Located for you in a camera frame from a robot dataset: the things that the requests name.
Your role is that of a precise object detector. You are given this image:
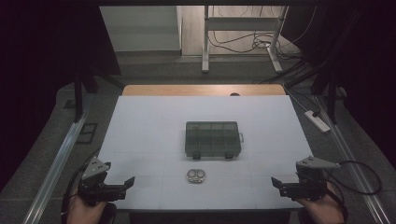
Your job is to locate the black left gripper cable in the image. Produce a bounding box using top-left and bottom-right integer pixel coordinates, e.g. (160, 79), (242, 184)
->
(61, 148), (101, 216)

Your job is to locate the aluminium floor rail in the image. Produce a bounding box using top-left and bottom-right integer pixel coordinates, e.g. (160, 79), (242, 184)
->
(22, 111), (90, 224)
(312, 94), (392, 224)

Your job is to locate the white power strip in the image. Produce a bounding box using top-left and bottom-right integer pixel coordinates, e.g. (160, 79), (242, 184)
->
(304, 109), (332, 133)

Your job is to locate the grey transparent compartment storage box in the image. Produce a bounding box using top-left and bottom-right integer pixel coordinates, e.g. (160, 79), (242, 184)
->
(184, 120), (245, 161)

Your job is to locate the black floor socket plate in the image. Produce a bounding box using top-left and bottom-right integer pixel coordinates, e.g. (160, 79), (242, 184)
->
(76, 122), (99, 145)

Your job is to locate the person's right hand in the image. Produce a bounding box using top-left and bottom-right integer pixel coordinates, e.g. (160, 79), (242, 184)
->
(294, 183), (346, 224)

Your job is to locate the white metal desk frame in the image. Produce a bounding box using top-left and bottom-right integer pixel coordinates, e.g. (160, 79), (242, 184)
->
(201, 5), (290, 75)

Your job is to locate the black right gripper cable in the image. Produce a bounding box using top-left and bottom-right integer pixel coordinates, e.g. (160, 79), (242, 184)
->
(323, 160), (383, 196)

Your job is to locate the tangle of floor cables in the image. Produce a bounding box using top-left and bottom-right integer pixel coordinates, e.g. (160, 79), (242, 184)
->
(207, 6), (316, 61)

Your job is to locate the black metal stand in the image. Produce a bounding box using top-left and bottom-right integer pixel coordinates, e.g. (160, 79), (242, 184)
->
(284, 59), (340, 125)
(73, 69), (125, 123)

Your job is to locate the white table cover board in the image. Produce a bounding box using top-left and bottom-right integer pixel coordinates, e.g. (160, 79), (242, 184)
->
(97, 94), (314, 212)

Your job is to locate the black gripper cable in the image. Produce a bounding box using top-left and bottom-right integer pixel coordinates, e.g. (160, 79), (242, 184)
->
(61, 148), (101, 216)
(323, 160), (383, 196)

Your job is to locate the person's left hand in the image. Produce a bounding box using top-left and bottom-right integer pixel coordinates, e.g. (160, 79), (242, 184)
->
(66, 189), (110, 224)

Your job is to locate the dark curtain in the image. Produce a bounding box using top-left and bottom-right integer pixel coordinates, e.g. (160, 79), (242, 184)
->
(0, 0), (122, 191)
(279, 0), (396, 171)

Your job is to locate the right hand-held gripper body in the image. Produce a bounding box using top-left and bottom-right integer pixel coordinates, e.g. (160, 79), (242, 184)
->
(279, 155), (341, 203)

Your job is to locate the small round metal part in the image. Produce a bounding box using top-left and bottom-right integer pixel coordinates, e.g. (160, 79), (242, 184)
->
(186, 168), (206, 184)

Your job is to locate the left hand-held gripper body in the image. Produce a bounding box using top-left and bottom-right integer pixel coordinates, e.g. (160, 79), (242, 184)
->
(77, 156), (128, 207)

